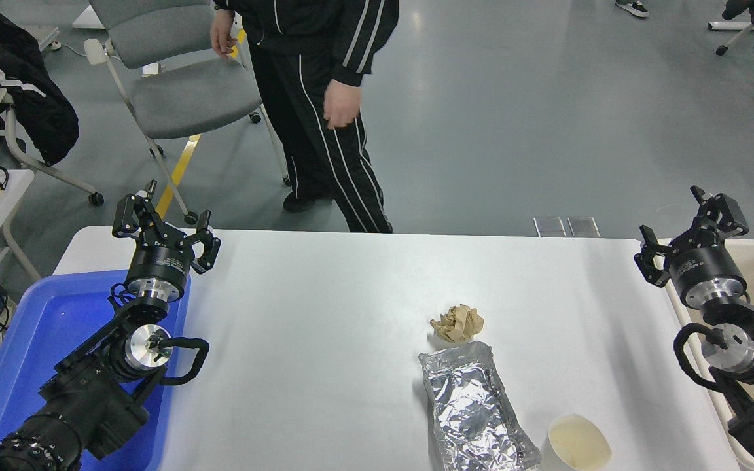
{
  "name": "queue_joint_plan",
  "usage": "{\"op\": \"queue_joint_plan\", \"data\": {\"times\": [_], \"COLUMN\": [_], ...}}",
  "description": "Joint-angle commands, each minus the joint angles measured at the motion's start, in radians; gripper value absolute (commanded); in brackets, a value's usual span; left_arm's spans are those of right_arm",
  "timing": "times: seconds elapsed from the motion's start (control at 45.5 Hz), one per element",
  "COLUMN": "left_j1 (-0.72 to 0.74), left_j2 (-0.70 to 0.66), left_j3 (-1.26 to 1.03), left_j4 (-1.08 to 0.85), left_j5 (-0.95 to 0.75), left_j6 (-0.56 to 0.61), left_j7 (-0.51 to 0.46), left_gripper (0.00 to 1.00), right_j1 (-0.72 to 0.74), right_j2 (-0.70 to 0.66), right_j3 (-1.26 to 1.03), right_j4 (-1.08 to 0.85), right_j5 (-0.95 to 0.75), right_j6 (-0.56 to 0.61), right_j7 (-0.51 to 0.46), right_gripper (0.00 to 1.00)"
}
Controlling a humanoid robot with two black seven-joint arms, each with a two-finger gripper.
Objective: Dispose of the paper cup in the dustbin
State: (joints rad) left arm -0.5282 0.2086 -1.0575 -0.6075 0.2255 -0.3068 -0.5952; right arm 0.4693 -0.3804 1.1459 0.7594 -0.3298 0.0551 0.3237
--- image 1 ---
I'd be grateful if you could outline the white paper cup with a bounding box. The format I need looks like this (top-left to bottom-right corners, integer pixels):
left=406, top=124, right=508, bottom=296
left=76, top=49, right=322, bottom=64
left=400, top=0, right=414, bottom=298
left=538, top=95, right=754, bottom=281
left=547, top=413, right=613, bottom=471

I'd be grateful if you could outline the crumpled silver foil tray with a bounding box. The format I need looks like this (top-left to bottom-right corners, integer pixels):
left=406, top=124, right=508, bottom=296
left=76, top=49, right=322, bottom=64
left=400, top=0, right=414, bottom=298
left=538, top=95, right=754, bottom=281
left=418, top=340, right=543, bottom=471

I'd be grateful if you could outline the black jacket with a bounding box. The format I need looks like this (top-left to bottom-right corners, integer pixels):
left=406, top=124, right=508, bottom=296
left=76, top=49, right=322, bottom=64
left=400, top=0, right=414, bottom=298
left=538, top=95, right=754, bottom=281
left=0, top=0, right=81, bottom=167

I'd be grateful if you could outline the crumpled tan paper ball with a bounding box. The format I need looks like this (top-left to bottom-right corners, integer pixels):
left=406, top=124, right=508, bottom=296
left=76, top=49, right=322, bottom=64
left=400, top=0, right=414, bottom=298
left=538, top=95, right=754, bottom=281
left=429, top=304, right=486, bottom=344

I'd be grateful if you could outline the blue plastic tray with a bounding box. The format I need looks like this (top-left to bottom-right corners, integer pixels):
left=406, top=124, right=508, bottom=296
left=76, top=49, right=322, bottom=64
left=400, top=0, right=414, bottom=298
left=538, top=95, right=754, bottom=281
left=0, top=270, right=192, bottom=471

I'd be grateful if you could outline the person's hand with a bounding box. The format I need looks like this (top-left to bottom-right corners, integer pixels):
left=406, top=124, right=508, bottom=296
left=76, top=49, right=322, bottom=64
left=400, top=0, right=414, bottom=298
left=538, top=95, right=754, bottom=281
left=210, top=9, right=240, bottom=60
left=323, top=80, right=363, bottom=130

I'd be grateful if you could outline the metal floor plate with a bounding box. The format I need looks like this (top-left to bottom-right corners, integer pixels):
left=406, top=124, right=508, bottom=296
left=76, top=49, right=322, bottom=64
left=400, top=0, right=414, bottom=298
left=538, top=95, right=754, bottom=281
left=533, top=216, right=568, bottom=237
left=567, top=216, right=601, bottom=237

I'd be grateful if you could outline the grey padded chair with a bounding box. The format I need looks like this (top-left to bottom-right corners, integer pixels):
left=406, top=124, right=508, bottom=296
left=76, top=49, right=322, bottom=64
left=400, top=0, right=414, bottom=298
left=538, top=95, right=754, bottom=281
left=84, top=0, right=293, bottom=226

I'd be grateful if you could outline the white rolling chair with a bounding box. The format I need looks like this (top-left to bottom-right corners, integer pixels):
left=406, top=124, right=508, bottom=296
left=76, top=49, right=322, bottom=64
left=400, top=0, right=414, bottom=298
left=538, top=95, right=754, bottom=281
left=708, top=20, right=754, bottom=105

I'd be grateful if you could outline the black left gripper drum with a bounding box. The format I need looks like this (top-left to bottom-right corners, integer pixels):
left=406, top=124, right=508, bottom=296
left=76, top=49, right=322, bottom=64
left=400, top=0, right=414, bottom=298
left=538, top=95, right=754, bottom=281
left=126, top=241, right=193, bottom=286

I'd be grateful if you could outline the white frame chair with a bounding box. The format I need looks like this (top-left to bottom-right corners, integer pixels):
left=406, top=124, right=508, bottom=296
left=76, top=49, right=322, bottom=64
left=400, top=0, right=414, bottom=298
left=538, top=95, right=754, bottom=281
left=0, top=88, right=105, bottom=207

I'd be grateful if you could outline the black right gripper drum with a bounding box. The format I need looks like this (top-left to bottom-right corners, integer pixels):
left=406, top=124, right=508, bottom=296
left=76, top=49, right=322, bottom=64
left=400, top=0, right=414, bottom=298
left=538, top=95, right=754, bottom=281
left=668, top=244, right=746, bottom=299

